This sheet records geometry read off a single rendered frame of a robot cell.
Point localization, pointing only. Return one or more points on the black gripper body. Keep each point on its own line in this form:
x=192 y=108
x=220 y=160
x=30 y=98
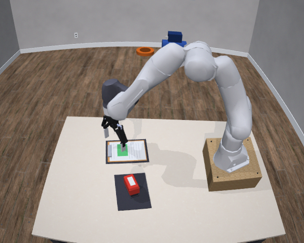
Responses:
x=112 y=121

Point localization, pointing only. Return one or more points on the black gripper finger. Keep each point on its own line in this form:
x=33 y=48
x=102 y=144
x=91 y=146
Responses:
x=105 y=126
x=121 y=135

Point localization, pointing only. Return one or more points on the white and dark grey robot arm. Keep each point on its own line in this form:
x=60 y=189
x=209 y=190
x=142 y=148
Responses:
x=199 y=66

